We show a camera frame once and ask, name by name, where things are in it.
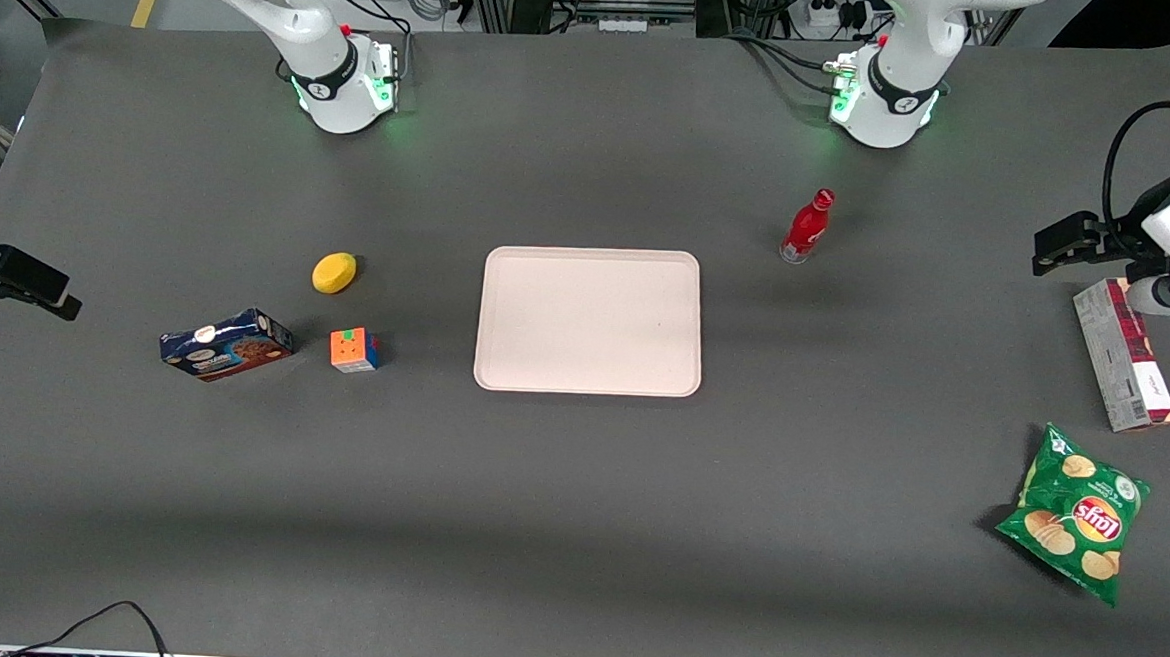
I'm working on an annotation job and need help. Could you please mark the red tartan cookie box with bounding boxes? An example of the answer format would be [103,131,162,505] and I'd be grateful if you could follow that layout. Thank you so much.
[1066,275,1170,437]

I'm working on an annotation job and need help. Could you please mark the blue cookie box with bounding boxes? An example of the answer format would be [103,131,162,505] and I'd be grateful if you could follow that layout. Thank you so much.
[157,302,299,387]

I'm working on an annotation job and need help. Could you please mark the cream plastic tray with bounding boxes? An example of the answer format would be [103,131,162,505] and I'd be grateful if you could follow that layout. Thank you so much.
[472,240,710,403]

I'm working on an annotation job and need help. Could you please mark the red soda bottle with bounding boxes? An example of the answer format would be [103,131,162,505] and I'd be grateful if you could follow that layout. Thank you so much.
[778,186,838,268]

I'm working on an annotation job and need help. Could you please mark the green chips bag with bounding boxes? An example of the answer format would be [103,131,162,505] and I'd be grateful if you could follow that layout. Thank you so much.
[990,419,1157,610]

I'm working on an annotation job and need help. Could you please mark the yellow lemon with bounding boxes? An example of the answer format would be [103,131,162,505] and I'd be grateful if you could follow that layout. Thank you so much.
[309,250,360,298]

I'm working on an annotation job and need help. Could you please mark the power strip with black plugs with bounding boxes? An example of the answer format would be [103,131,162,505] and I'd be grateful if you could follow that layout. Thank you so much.
[799,0,872,40]

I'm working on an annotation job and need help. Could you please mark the colourful puzzle cube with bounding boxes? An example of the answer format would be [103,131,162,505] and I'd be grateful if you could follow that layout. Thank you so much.
[327,325,384,377]

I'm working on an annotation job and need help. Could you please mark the thin black table-edge cable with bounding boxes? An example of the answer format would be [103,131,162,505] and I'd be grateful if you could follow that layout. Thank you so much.
[0,593,179,657]

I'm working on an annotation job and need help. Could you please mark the black arm base cables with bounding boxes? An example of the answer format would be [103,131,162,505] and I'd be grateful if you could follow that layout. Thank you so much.
[720,27,844,99]

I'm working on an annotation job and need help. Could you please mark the black arm base cable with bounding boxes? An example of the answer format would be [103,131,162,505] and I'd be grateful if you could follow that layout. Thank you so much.
[328,0,421,112]

